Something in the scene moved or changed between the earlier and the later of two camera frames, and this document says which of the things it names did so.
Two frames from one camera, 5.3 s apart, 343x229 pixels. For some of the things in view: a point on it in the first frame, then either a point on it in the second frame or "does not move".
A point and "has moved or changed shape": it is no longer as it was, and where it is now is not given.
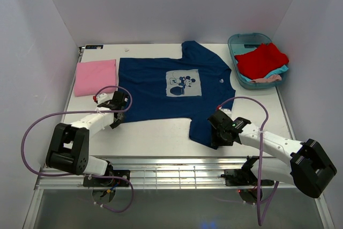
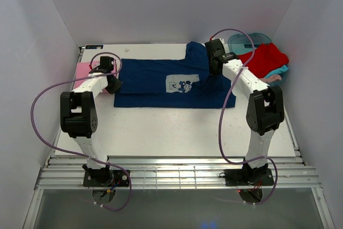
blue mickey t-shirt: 194,86 has moved or changed shape
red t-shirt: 261,62 does not move
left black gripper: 114,124 -> 116,87
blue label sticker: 93,46 does not move
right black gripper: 215,140 -> 214,73
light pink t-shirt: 268,79 does not move
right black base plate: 243,177 does not move
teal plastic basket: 240,43 does not move
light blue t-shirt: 277,72 does not move
